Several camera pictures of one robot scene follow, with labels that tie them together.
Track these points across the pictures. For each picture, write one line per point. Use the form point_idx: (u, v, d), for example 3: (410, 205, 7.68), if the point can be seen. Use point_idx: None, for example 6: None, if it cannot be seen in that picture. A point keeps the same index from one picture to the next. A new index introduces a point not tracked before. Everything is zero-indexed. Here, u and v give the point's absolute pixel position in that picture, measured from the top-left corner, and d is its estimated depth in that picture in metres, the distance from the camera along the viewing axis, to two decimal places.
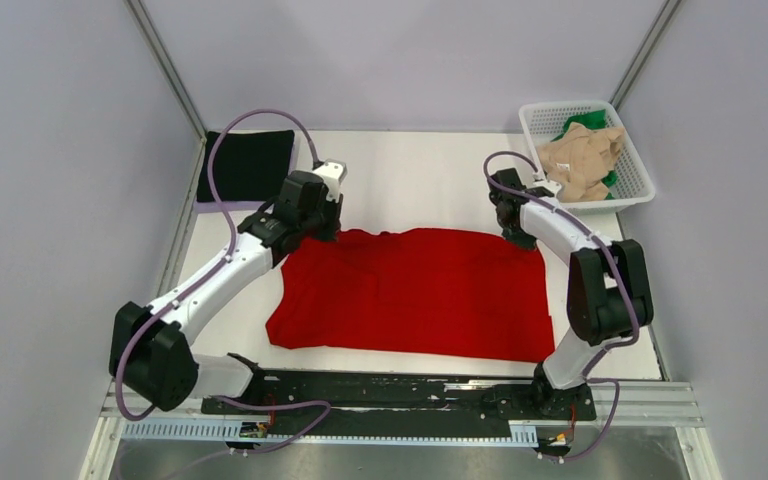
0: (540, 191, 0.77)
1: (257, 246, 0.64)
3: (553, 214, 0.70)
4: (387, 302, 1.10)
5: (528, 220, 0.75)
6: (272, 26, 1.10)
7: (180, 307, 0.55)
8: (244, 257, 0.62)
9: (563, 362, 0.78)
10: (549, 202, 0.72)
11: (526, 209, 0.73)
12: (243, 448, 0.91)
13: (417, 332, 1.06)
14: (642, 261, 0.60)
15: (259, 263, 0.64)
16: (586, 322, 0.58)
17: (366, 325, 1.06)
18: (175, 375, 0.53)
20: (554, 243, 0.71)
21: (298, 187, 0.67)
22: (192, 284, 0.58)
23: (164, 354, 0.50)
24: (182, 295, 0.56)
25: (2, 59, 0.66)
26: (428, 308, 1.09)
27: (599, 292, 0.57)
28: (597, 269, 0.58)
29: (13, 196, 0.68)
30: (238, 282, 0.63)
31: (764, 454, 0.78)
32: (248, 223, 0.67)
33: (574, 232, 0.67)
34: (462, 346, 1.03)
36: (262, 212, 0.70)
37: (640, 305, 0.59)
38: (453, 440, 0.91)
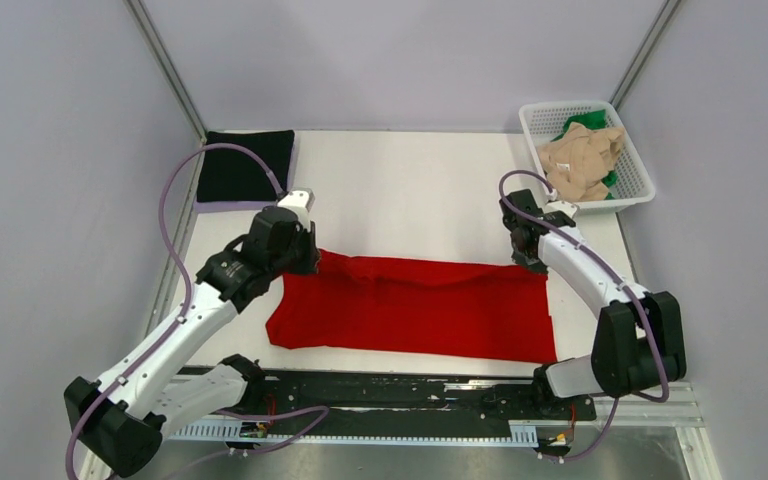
0: (560, 218, 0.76)
1: (215, 301, 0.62)
3: (577, 251, 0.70)
4: (385, 304, 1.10)
5: (547, 252, 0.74)
6: (272, 26, 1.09)
7: (127, 384, 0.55)
8: (199, 316, 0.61)
9: (569, 377, 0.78)
10: (573, 235, 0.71)
11: (547, 240, 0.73)
12: (243, 448, 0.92)
13: (417, 332, 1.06)
14: (678, 317, 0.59)
15: (220, 315, 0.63)
16: (614, 379, 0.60)
17: (365, 326, 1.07)
18: (134, 447, 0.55)
20: (576, 280, 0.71)
21: (266, 228, 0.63)
22: (144, 354, 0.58)
23: (114, 435, 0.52)
24: (129, 370, 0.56)
25: (2, 59, 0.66)
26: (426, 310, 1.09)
27: (629, 353, 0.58)
28: (630, 329, 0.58)
29: (12, 194, 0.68)
30: (198, 339, 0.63)
31: (764, 454, 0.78)
32: (208, 269, 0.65)
33: (602, 275, 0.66)
34: (463, 347, 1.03)
36: (230, 250, 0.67)
37: (672, 362, 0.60)
38: (453, 440, 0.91)
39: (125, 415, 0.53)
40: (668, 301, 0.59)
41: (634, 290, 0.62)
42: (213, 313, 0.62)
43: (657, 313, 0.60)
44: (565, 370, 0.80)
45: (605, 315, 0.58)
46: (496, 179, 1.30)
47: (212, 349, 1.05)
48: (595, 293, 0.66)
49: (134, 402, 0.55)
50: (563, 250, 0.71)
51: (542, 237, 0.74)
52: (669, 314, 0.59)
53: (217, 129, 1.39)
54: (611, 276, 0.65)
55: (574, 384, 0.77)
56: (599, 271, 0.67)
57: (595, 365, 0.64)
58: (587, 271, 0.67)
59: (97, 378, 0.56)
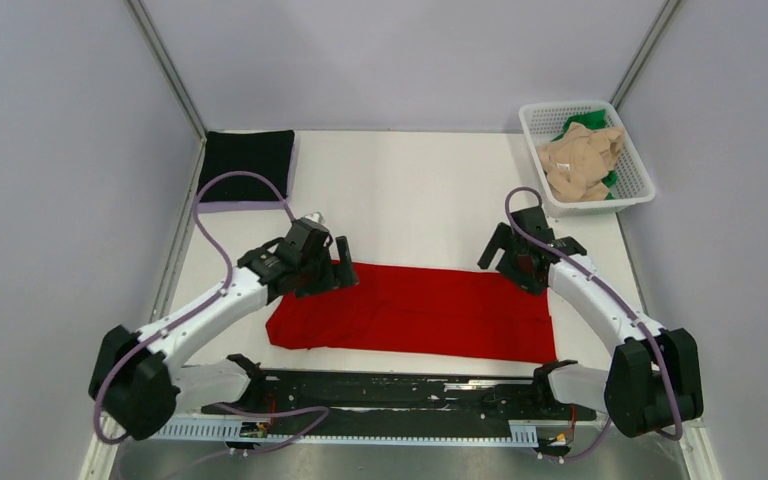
0: (571, 244, 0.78)
1: (253, 283, 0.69)
3: (589, 282, 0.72)
4: (384, 303, 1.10)
5: (558, 279, 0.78)
6: (273, 26, 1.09)
7: (168, 336, 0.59)
8: (239, 293, 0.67)
9: (574, 389, 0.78)
10: (584, 265, 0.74)
11: (557, 268, 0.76)
12: (243, 448, 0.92)
13: (417, 330, 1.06)
14: (694, 357, 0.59)
15: (253, 297, 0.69)
16: (630, 417, 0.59)
17: (364, 324, 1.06)
18: (152, 405, 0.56)
20: (588, 311, 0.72)
21: (305, 232, 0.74)
22: (187, 314, 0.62)
23: (145, 383, 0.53)
24: (172, 325, 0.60)
25: (2, 60, 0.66)
26: (425, 308, 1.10)
27: (644, 392, 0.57)
28: (646, 366, 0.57)
29: (13, 195, 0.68)
30: (229, 314, 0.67)
31: (764, 452, 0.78)
32: (248, 258, 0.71)
33: (615, 310, 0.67)
34: (463, 347, 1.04)
36: (264, 248, 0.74)
37: (688, 400, 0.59)
38: (453, 441, 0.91)
39: (162, 364, 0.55)
40: (683, 339, 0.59)
41: (649, 327, 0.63)
42: (251, 293, 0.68)
43: (672, 352, 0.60)
44: (570, 372, 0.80)
45: (620, 351, 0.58)
46: (496, 179, 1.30)
47: (212, 348, 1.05)
48: (608, 327, 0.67)
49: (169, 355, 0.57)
50: (574, 279, 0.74)
51: (554, 264, 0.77)
52: (686, 355, 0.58)
53: (217, 129, 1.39)
54: (625, 311, 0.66)
55: (576, 391, 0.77)
56: (613, 304, 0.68)
57: (608, 404, 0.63)
58: (601, 304, 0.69)
59: (136, 331, 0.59)
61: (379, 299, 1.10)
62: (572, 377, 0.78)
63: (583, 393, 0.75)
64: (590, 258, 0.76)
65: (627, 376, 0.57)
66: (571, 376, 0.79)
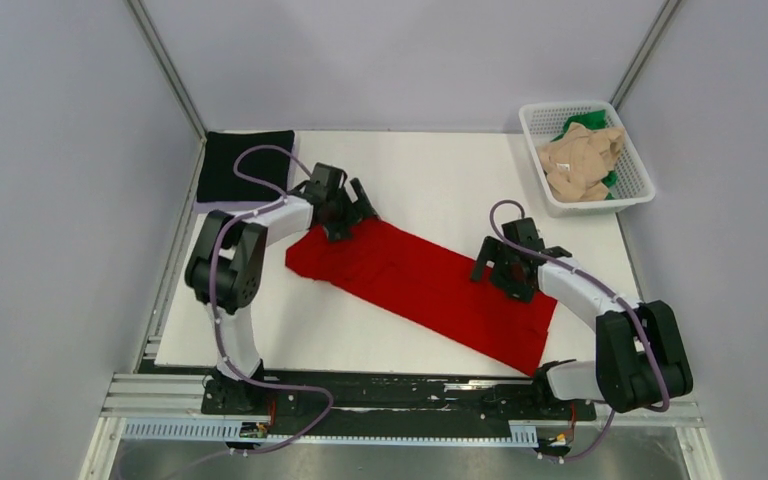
0: (558, 250, 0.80)
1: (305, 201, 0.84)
3: (572, 275, 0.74)
4: (388, 264, 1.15)
5: (546, 280, 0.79)
6: (273, 26, 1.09)
7: (260, 216, 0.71)
8: (298, 203, 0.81)
9: (573, 384, 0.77)
10: (567, 262, 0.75)
11: (544, 269, 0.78)
12: (243, 448, 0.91)
13: (414, 301, 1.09)
14: (675, 327, 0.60)
15: (306, 212, 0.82)
16: (619, 391, 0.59)
17: (366, 282, 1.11)
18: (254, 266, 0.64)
20: (576, 304, 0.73)
21: (327, 173, 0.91)
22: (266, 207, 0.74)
23: (258, 235, 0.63)
24: (260, 210, 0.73)
25: (1, 61, 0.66)
26: (426, 279, 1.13)
27: (627, 362, 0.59)
28: (625, 335, 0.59)
29: (13, 196, 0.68)
30: (293, 219, 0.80)
31: (763, 452, 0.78)
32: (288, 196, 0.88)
33: (597, 291, 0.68)
34: (455, 327, 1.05)
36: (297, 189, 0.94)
37: (676, 373, 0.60)
38: (453, 441, 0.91)
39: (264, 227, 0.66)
40: (663, 309, 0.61)
41: (626, 300, 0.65)
42: (306, 206, 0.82)
43: (654, 324, 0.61)
44: (569, 366, 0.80)
45: (601, 323, 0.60)
46: (496, 180, 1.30)
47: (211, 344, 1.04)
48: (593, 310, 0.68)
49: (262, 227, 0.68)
50: (560, 276, 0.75)
51: (541, 267, 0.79)
52: (666, 322, 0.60)
53: (217, 129, 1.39)
54: (604, 290, 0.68)
55: (575, 384, 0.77)
56: (594, 287, 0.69)
57: (600, 385, 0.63)
58: (587, 292, 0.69)
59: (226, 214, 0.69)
61: (384, 259, 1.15)
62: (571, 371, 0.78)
63: (581, 386, 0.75)
64: (575, 259, 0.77)
65: (610, 345, 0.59)
66: (570, 369, 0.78)
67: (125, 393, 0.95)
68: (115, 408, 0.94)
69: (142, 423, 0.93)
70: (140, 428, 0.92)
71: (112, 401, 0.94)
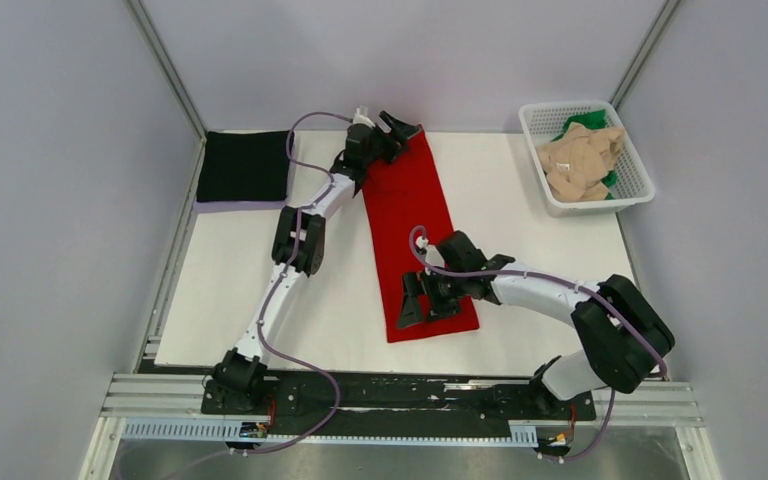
0: (501, 259, 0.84)
1: (346, 179, 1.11)
3: (527, 278, 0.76)
4: (396, 192, 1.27)
5: (503, 292, 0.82)
6: (273, 27, 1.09)
7: (317, 206, 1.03)
8: (342, 184, 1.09)
9: (568, 378, 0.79)
10: (517, 268, 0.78)
11: (498, 282, 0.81)
12: (243, 448, 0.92)
13: (385, 229, 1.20)
14: (636, 293, 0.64)
15: (349, 188, 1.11)
16: (618, 373, 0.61)
17: (368, 199, 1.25)
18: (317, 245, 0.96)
20: (537, 303, 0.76)
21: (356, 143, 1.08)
22: (319, 197, 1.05)
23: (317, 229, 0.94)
24: (315, 201, 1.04)
25: (0, 62, 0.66)
26: (408, 219, 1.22)
27: (616, 343, 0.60)
28: (603, 318, 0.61)
29: (11, 196, 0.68)
30: (342, 195, 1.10)
31: (764, 452, 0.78)
32: (335, 169, 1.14)
33: (557, 287, 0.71)
34: (392, 266, 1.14)
36: (339, 161, 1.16)
37: (657, 334, 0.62)
38: (454, 441, 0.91)
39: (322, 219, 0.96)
40: (621, 283, 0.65)
41: (589, 286, 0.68)
42: (348, 184, 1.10)
43: (619, 296, 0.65)
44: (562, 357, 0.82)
45: (577, 317, 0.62)
46: (496, 179, 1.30)
47: (212, 344, 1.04)
48: (560, 306, 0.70)
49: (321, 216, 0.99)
50: (516, 282, 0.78)
51: (494, 281, 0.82)
52: (628, 293, 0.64)
53: (217, 129, 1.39)
54: (564, 284, 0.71)
55: (570, 378, 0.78)
56: (552, 283, 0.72)
57: (598, 373, 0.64)
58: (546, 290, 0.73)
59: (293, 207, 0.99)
61: (396, 186, 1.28)
62: (563, 365, 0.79)
63: (575, 379, 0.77)
64: (521, 263, 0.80)
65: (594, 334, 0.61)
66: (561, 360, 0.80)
67: (125, 393, 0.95)
68: (115, 408, 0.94)
69: (142, 423, 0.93)
70: (140, 428, 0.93)
71: (112, 401, 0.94)
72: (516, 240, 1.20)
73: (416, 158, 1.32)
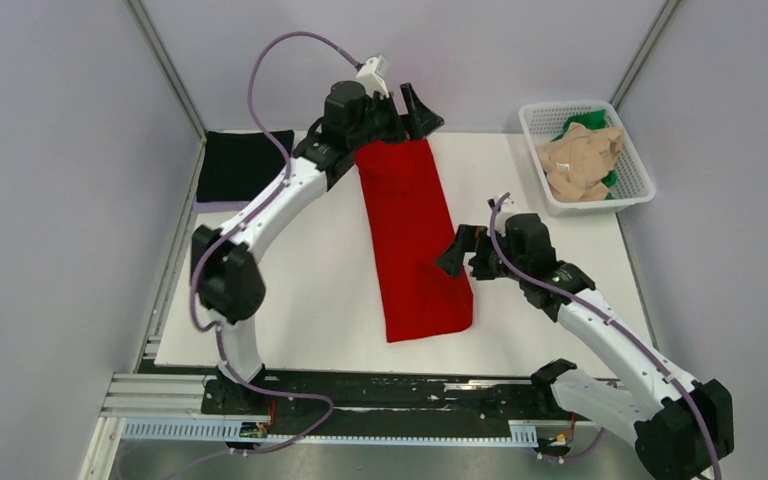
0: (579, 279, 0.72)
1: (312, 170, 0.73)
3: (608, 327, 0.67)
4: (395, 192, 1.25)
5: (567, 320, 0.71)
6: (274, 27, 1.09)
7: (247, 228, 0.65)
8: (300, 182, 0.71)
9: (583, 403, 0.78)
10: (602, 308, 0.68)
11: (569, 309, 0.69)
12: (243, 448, 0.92)
13: (381, 222, 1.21)
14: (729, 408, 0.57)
15: (311, 191, 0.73)
16: (671, 474, 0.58)
17: (366, 193, 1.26)
18: (246, 291, 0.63)
20: (607, 357, 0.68)
21: (340, 106, 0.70)
22: (255, 209, 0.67)
23: (238, 266, 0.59)
24: (247, 218, 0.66)
25: (2, 62, 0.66)
26: (408, 216, 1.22)
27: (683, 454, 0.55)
28: (684, 428, 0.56)
29: (13, 196, 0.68)
30: (292, 203, 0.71)
31: (763, 453, 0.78)
32: (302, 149, 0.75)
33: (644, 362, 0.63)
34: (387, 261, 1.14)
36: (314, 136, 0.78)
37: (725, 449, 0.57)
38: (454, 440, 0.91)
39: (247, 253, 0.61)
40: (721, 395, 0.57)
41: (682, 382, 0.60)
42: (313, 179, 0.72)
43: (708, 404, 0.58)
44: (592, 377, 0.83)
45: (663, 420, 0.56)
46: (496, 179, 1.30)
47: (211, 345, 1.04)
48: (637, 383, 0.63)
49: (253, 244, 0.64)
50: (590, 323, 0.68)
51: (563, 304, 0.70)
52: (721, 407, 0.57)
53: (217, 129, 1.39)
54: (656, 364, 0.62)
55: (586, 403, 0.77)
56: (641, 356, 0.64)
57: (643, 452, 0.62)
58: (628, 358, 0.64)
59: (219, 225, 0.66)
61: (395, 185, 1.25)
62: (585, 384, 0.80)
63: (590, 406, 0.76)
64: (600, 293, 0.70)
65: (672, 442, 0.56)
66: (588, 378, 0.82)
67: (125, 393, 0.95)
68: (114, 408, 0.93)
69: (143, 423, 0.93)
70: (140, 428, 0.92)
71: (112, 401, 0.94)
72: None
73: (417, 155, 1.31)
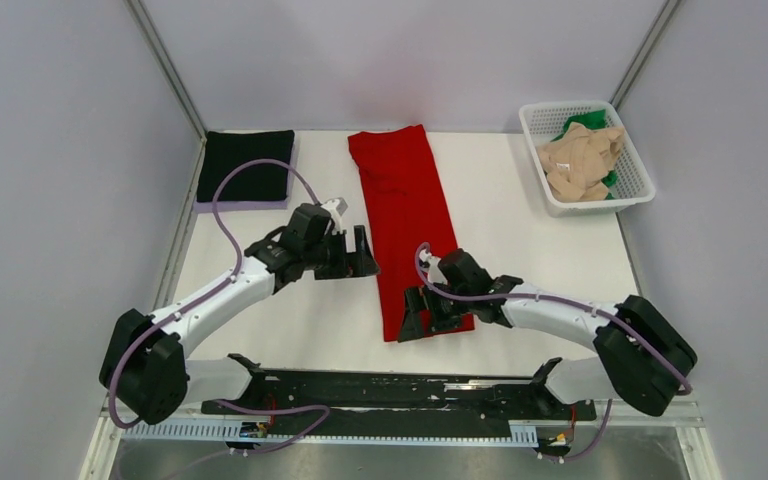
0: (509, 282, 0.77)
1: (262, 270, 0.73)
3: (539, 302, 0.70)
4: (395, 192, 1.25)
5: (514, 317, 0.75)
6: (273, 26, 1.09)
7: (181, 319, 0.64)
8: (247, 279, 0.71)
9: (580, 389, 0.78)
10: (528, 290, 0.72)
11: (508, 305, 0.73)
12: (243, 448, 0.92)
13: (380, 222, 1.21)
14: (655, 311, 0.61)
15: (259, 287, 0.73)
16: (648, 397, 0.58)
17: (366, 191, 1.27)
18: (166, 388, 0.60)
20: (551, 326, 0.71)
21: (305, 220, 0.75)
22: (193, 299, 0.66)
23: (160, 361, 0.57)
24: (184, 308, 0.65)
25: (1, 61, 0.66)
26: (407, 217, 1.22)
27: (641, 369, 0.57)
28: (627, 344, 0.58)
29: (12, 195, 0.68)
30: (235, 302, 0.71)
31: (763, 452, 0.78)
32: (256, 248, 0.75)
33: (574, 310, 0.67)
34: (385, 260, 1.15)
36: (269, 240, 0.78)
37: (680, 354, 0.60)
38: (454, 440, 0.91)
39: (173, 347, 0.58)
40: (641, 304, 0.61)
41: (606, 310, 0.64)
42: (260, 280, 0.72)
43: (636, 317, 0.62)
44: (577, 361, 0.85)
45: (601, 345, 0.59)
46: (496, 179, 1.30)
47: (213, 346, 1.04)
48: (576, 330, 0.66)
49: (185, 335, 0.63)
50: (527, 306, 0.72)
51: (504, 306, 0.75)
52: (646, 314, 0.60)
53: (217, 129, 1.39)
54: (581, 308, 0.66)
55: (582, 388, 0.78)
56: (569, 309, 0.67)
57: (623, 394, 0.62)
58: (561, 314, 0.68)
59: (152, 312, 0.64)
61: (396, 185, 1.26)
62: (568, 368, 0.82)
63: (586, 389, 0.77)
64: (529, 284, 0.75)
65: (619, 365, 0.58)
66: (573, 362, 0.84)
67: None
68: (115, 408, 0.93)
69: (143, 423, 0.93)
70: (140, 428, 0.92)
71: None
72: (517, 240, 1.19)
73: (418, 156, 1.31)
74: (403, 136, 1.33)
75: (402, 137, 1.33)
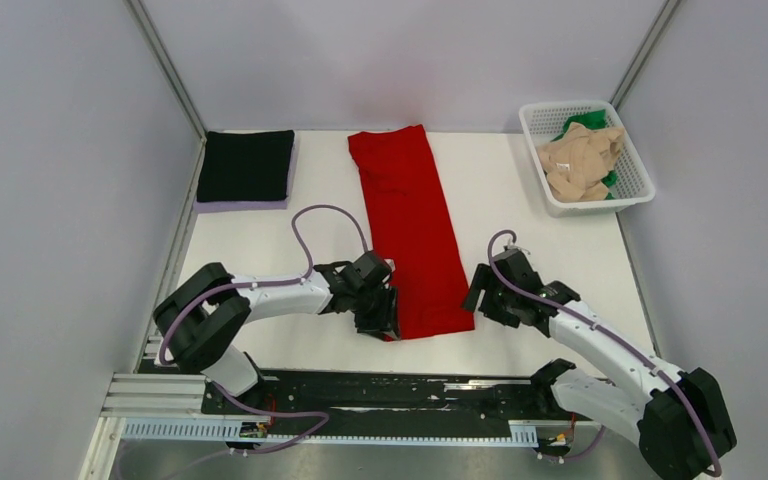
0: (563, 292, 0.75)
1: (324, 287, 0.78)
3: (592, 332, 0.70)
4: (395, 192, 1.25)
5: (560, 331, 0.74)
6: (273, 26, 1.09)
7: (254, 290, 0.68)
8: (312, 287, 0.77)
9: (589, 411, 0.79)
10: (585, 315, 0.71)
11: (559, 319, 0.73)
12: (243, 448, 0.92)
13: (380, 223, 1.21)
14: (718, 393, 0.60)
15: (313, 300, 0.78)
16: (675, 467, 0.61)
17: (365, 192, 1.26)
18: (217, 342, 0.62)
20: (596, 359, 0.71)
21: (373, 264, 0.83)
22: (270, 280, 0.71)
23: (227, 316, 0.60)
24: (261, 283, 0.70)
25: (0, 60, 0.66)
26: (408, 219, 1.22)
27: (679, 443, 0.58)
28: (678, 418, 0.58)
29: (10, 194, 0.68)
30: (293, 301, 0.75)
31: (763, 452, 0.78)
32: (324, 267, 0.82)
33: (630, 359, 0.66)
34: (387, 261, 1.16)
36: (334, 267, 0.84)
37: (723, 437, 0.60)
38: (453, 440, 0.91)
39: (241, 309, 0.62)
40: (705, 381, 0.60)
41: (668, 374, 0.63)
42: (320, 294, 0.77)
43: (696, 392, 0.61)
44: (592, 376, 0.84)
45: (651, 409, 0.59)
46: (497, 179, 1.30)
47: None
48: (628, 380, 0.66)
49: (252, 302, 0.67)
50: (578, 331, 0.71)
51: (553, 317, 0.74)
52: (710, 395, 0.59)
53: (217, 129, 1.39)
54: (641, 360, 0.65)
55: (589, 409, 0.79)
56: (627, 355, 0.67)
57: (649, 451, 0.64)
58: (616, 357, 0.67)
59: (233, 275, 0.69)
61: (396, 185, 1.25)
62: (585, 383, 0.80)
63: (594, 411, 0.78)
64: (584, 303, 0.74)
65: (665, 438, 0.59)
66: (589, 377, 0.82)
67: (126, 392, 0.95)
68: (115, 408, 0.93)
69: (142, 423, 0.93)
70: (140, 428, 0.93)
71: (112, 401, 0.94)
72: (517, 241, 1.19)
73: (418, 156, 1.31)
74: (403, 136, 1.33)
75: (403, 136, 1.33)
